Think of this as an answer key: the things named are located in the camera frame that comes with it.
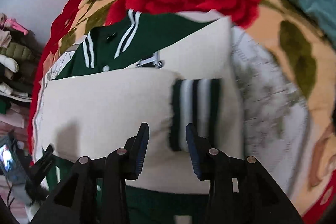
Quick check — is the white diamond pattern sheet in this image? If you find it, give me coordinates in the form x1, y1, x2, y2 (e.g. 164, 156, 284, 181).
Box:
33, 31, 309, 196

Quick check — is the red rose floral blanket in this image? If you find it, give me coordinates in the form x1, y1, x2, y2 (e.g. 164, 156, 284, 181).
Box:
29, 0, 335, 223

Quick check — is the green white varsity jacket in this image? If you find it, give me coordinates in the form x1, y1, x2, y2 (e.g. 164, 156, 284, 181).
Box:
35, 18, 245, 223

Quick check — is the olive green puffer jacket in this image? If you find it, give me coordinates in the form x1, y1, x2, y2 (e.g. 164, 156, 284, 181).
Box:
1, 42, 38, 62

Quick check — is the pink floral cover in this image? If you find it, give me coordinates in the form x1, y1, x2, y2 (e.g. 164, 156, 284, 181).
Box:
0, 103, 29, 150

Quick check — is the white puffer jacket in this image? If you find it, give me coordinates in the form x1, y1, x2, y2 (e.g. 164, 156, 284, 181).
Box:
0, 55, 19, 73

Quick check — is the pink fluffy garment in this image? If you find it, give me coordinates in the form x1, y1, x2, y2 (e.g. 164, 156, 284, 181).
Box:
0, 13, 11, 48

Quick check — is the pink clothes hanger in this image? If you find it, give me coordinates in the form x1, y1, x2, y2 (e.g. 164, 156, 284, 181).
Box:
4, 18, 29, 36

